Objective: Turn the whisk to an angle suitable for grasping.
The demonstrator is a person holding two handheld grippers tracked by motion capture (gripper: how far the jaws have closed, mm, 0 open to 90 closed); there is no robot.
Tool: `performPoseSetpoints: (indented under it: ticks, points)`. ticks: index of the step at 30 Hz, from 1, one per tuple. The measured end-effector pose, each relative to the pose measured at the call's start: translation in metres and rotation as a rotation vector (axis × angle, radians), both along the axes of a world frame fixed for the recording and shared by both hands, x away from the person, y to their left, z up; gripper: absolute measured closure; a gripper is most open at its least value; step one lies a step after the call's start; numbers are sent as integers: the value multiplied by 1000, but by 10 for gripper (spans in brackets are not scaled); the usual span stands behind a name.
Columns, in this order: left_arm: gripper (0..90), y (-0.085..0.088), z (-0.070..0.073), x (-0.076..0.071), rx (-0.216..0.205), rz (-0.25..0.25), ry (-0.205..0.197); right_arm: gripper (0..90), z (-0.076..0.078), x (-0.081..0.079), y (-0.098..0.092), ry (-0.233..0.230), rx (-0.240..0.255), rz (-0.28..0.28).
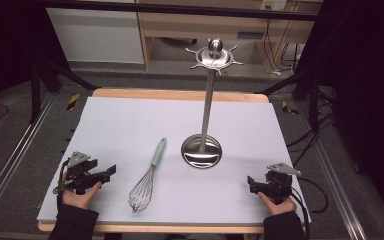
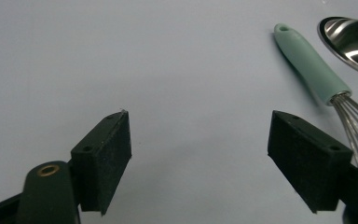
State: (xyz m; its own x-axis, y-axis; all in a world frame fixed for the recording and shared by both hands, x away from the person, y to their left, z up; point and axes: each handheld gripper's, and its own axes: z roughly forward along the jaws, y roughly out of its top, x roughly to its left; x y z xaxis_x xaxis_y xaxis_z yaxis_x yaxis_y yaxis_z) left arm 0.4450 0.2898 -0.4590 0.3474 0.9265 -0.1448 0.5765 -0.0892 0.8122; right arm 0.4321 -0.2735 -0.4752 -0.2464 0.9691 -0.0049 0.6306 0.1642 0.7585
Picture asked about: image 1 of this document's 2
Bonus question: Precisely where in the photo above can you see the steel utensil stand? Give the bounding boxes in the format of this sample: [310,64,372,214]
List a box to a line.
[180,37,245,170]

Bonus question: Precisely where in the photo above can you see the black cables under desk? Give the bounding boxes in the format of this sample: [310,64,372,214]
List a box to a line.
[262,18,302,76]

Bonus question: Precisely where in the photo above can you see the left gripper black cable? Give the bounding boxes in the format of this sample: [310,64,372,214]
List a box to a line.
[52,159,72,211]

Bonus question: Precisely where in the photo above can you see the black horizontal frame bar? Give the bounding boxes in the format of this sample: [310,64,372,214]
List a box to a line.
[42,0,318,22]

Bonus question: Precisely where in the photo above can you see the white power strip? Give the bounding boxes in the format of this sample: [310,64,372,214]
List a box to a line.
[260,0,288,12]

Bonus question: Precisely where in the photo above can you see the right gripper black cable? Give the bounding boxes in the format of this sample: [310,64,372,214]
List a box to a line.
[289,175,330,240]

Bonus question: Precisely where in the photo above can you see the yellow black floor tape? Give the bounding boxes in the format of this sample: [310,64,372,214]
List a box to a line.
[281,100,300,116]
[66,92,81,111]

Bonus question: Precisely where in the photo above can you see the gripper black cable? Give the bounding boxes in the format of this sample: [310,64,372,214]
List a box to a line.
[52,159,72,211]
[289,175,330,240]

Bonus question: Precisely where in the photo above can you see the dark curtain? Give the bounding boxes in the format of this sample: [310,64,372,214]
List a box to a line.
[296,0,384,231]
[0,0,68,125]

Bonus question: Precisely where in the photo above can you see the white table mat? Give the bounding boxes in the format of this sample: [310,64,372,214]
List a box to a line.
[36,96,312,225]

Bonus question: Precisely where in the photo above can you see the black metal stand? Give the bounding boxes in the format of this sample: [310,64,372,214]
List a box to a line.
[254,64,337,132]
[29,56,98,125]

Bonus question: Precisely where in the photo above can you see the whisk with green handle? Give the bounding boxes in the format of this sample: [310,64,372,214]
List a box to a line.
[128,136,168,214]

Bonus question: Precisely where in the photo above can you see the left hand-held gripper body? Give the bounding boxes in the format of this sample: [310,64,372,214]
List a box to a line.
[64,151,105,196]

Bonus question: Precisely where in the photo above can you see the black floor cables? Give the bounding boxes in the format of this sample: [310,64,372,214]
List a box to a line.
[285,111,337,168]

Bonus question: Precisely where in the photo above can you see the white cabinet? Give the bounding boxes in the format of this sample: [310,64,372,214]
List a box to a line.
[45,7,145,65]

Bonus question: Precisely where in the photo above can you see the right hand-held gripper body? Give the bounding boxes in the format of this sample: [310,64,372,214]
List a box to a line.
[263,162,303,205]

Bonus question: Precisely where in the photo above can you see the person's left hand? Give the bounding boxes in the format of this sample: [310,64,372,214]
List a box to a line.
[61,171,103,211]

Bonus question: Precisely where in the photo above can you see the person's right hand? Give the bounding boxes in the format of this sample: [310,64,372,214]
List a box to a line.
[257,191,298,216]

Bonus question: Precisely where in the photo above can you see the metal floor rail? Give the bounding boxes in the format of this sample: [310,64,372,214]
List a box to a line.
[295,99,368,240]
[0,92,57,232]

